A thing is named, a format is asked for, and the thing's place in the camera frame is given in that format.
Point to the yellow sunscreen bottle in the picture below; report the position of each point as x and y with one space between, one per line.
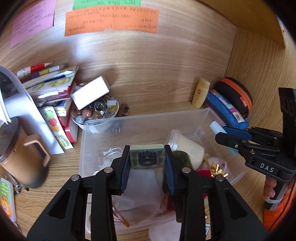
201 92

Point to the pink paper note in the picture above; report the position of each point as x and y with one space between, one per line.
34 20

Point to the brown ceramic mug with lid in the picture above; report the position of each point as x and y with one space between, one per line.
24 156

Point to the light blue white tube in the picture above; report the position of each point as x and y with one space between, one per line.
216 128

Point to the red white pen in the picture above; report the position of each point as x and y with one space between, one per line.
31 69

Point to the fruit pattern box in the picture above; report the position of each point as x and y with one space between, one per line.
55 126

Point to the black orange zip case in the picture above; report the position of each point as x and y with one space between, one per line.
236 93

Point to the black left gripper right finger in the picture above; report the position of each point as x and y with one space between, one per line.
231 218

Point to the bowl of marbles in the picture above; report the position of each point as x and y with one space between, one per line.
100 109

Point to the white round frosted container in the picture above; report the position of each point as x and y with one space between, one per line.
168 231

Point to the blue tissue pack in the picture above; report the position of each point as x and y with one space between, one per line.
229 114

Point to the blue Max staples box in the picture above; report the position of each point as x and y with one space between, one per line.
207 229

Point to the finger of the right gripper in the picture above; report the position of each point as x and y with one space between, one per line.
238 141
257 135

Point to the white cloth bag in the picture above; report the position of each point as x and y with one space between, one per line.
143 198

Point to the white paper document holder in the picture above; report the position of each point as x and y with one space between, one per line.
18 103

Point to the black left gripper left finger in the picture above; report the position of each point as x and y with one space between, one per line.
65 216

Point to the pink round mini vacuum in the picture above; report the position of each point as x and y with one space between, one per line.
218 160

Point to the orange label sanitizer bottle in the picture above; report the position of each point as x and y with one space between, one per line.
7 199

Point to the red pouch gold ribbon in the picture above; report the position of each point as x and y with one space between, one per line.
212 170

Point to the white rectangular box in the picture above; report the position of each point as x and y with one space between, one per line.
90 92

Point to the orange paper note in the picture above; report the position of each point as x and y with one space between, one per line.
100 18

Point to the dark green round bottle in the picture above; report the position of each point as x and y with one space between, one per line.
184 157

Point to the green paper note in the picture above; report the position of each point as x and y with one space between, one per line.
81 4

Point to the green patterned soap bar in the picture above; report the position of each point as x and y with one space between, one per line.
147 156

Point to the person's hand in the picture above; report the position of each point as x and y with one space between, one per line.
269 185

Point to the stack of books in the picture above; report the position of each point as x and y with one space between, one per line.
53 89

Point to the cream lidded cup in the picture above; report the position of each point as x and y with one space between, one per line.
179 142

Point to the clear plastic storage bin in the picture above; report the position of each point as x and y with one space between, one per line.
104 140

